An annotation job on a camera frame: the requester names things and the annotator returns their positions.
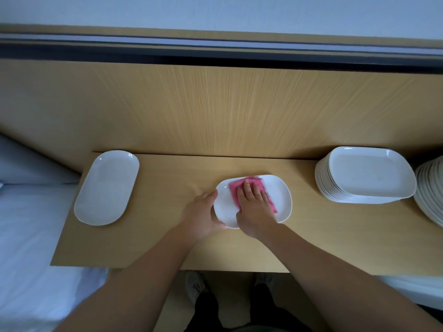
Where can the white bed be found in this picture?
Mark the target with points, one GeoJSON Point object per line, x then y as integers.
{"type": "Point", "coordinates": [28, 259]}

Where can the person's right forearm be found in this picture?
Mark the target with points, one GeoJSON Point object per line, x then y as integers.
{"type": "Point", "coordinates": [353, 287]}

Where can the stack of white round plates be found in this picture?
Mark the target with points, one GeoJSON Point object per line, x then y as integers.
{"type": "Point", "coordinates": [432, 193]}

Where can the person's right hand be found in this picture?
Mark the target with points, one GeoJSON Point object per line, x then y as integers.
{"type": "Point", "coordinates": [256, 214]}

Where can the white glossy rectangular plate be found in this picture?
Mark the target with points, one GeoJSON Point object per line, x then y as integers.
{"type": "Point", "coordinates": [282, 193]}
{"type": "Point", "coordinates": [107, 186]}

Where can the grey upholstered headboard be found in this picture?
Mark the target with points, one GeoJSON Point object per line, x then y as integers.
{"type": "Point", "coordinates": [28, 166]}

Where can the person's left hand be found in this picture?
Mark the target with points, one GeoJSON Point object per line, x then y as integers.
{"type": "Point", "coordinates": [199, 217]}

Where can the stack of white rectangular plates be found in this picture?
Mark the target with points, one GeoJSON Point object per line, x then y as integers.
{"type": "Point", "coordinates": [370, 173]}

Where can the person's left forearm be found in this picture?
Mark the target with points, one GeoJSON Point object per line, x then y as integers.
{"type": "Point", "coordinates": [131, 287]}

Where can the pink cleaning cloth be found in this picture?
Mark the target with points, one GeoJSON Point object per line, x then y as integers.
{"type": "Point", "coordinates": [235, 184]}

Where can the black wall rail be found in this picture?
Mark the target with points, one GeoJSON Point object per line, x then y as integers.
{"type": "Point", "coordinates": [207, 55]}

